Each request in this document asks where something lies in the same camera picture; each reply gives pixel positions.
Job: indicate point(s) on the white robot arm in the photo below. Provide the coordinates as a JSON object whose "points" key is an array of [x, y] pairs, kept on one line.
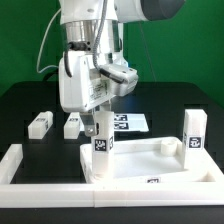
{"points": [[95, 27]]}

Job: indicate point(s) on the marker tag sheet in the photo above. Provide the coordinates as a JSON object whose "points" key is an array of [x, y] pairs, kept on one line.
{"points": [[128, 122]]}

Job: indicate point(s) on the white U-shaped obstacle frame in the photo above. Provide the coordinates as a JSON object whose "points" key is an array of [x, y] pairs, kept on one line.
{"points": [[208, 192]]}

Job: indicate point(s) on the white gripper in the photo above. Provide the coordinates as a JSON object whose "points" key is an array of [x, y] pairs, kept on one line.
{"points": [[82, 88]]}

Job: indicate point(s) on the white desk tabletop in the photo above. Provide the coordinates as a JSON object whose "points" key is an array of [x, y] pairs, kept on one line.
{"points": [[155, 160]]}

